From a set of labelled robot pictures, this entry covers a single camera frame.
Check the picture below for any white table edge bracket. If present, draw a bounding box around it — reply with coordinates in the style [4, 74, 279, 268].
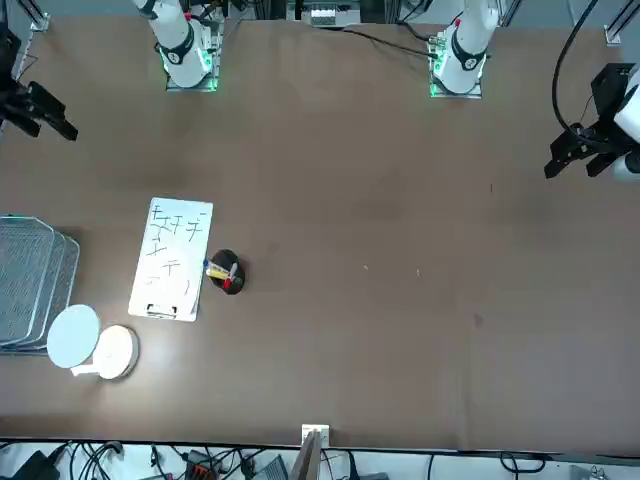
[300, 423, 332, 447]

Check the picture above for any black cable on table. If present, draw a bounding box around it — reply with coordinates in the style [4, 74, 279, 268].
[339, 24, 442, 57]

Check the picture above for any white desk lamp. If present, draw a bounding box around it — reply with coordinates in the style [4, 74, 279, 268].
[46, 304, 141, 382]

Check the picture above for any white A4 paper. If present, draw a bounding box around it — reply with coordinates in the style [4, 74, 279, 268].
[130, 199, 212, 314]

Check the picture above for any power strip with red switches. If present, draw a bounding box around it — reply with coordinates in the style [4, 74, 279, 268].
[185, 449, 217, 479]

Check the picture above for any black pen holder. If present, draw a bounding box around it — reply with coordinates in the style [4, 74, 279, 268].
[208, 248, 247, 296]

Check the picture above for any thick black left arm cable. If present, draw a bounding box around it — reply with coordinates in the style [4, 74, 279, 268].
[551, 0, 601, 132]

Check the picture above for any white clipboard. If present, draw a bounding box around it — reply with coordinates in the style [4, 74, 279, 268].
[128, 197, 215, 323]

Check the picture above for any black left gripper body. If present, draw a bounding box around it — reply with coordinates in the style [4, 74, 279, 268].
[591, 63, 636, 122]

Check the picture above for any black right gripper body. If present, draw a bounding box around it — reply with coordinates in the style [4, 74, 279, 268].
[0, 19, 22, 101]

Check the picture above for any grey mesh tray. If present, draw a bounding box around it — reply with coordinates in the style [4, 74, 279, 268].
[0, 233, 81, 356]
[0, 229, 70, 351]
[0, 214, 57, 347]

